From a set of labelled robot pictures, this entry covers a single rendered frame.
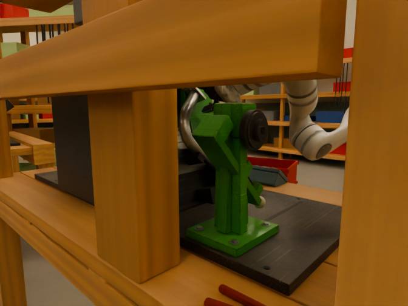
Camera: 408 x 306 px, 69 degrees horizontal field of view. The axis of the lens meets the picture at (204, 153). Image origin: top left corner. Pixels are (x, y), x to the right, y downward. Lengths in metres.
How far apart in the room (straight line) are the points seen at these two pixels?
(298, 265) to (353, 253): 0.28
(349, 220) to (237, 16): 0.19
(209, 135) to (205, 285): 0.25
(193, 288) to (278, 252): 0.17
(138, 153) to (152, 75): 0.16
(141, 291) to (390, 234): 0.38
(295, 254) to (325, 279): 0.06
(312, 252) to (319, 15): 0.46
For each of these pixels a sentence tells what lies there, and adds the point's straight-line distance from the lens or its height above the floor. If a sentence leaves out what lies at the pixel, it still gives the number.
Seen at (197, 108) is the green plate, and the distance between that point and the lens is 0.89.
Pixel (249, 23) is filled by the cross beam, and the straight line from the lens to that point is 0.25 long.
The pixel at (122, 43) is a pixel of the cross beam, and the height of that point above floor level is 1.24.
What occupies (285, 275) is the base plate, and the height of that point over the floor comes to 0.90.
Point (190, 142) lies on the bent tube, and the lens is 0.79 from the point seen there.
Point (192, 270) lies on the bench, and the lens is 0.56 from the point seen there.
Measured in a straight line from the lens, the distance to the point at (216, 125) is 0.52.
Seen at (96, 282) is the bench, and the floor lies 0.82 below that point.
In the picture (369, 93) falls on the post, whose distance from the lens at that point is 0.25.
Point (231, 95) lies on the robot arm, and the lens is 0.70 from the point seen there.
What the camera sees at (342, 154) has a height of 0.27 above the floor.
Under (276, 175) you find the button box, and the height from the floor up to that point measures 0.94.
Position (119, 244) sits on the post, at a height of 0.93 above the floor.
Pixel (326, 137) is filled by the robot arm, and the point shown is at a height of 1.08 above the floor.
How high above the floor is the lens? 1.16
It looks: 9 degrees down
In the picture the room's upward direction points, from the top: straight up
